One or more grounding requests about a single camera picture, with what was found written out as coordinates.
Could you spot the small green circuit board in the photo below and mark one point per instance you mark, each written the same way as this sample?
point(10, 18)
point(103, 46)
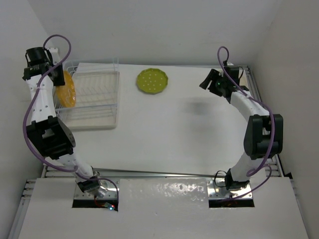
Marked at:
point(109, 206)

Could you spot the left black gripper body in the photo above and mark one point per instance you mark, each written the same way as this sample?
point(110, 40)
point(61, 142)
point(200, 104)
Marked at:
point(58, 79)

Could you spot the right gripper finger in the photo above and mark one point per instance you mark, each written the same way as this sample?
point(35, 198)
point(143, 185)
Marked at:
point(214, 87)
point(210, 77)

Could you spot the metal base plate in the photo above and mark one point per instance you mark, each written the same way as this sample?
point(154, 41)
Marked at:
point(216, 193)
point(102, 190)

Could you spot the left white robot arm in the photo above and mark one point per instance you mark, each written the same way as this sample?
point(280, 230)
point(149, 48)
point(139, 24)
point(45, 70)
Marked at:
point(47, 137)

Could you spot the clear plastic dish rack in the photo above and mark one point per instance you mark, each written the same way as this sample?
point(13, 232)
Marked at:
point(97, 88)

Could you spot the aluminium frame rail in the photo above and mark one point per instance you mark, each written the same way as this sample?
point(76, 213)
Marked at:
point(252, 86)

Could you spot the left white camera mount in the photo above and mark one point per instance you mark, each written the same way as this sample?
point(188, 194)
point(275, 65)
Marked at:
point(55, 54)

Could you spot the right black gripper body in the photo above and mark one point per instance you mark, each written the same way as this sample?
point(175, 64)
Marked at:
point(221, 77)

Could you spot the orange plate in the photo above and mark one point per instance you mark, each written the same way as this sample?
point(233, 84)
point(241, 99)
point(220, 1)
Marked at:
point(66, 94)

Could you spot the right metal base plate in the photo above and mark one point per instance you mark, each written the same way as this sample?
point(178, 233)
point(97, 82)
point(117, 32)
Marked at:
point(216, 193)

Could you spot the green polka dot plate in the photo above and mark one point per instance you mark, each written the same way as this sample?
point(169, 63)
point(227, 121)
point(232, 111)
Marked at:
point(152, 81)

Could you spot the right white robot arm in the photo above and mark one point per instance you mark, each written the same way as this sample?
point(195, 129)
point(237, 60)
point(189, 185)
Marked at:
point(264, 133)

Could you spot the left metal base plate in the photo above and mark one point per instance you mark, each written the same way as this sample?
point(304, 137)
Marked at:
point(102, 190)

